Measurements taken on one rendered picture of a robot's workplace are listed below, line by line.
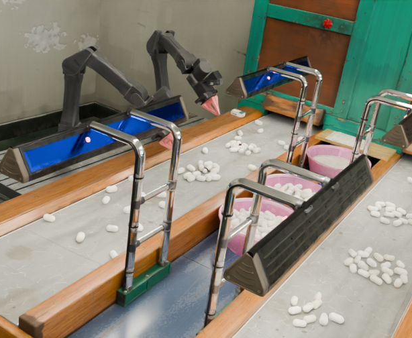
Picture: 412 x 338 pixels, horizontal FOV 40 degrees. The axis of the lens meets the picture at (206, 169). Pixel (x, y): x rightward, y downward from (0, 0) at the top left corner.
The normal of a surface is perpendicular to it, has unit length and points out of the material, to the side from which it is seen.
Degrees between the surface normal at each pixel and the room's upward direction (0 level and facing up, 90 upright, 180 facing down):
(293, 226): 58
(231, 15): 90
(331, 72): 90
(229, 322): 0
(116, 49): 89
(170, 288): 0
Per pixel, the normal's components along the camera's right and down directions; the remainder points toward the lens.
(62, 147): 0.78, -0.21
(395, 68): -0.52, 0.28
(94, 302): 0.84, 0.32
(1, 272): 0.14, -0.90
